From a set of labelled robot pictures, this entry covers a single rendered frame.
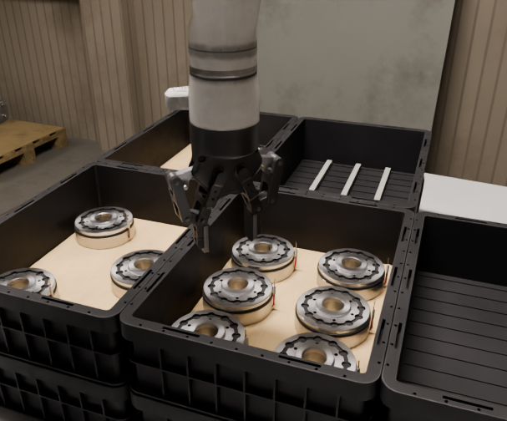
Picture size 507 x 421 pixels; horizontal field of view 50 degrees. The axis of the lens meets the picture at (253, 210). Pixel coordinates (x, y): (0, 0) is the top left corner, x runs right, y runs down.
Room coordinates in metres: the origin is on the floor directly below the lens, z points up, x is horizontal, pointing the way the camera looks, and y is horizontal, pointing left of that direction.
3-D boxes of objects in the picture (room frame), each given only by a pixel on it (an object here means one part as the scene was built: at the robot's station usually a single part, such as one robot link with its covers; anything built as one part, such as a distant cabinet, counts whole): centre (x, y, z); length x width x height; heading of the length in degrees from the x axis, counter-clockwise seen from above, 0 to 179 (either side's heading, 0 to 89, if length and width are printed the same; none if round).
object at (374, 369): (0.63, -0.05, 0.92); 0.40 x 0.30 x 0.02; 160
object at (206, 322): (0.55, 0.06, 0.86); 0.05 x 0.05 x 0.01
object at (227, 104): (0.59, 0.04, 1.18); 0.11 x 0.09 x 0.06; 26
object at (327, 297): (0.61, -0.11, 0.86); 0.05 x 0.05 x 0.01
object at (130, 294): (0.74, 0.23, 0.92); 0.40 x 0.30 x 0.02; 160
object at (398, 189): (1.01, -0.18, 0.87); 0.40 x 0.30 x 0.11; 160
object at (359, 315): (0.61, -0.11, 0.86); 0.10 x 0.10 x 0.01
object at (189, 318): (0.55, 0.06, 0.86); 0.10 x 0.10 x 0.01
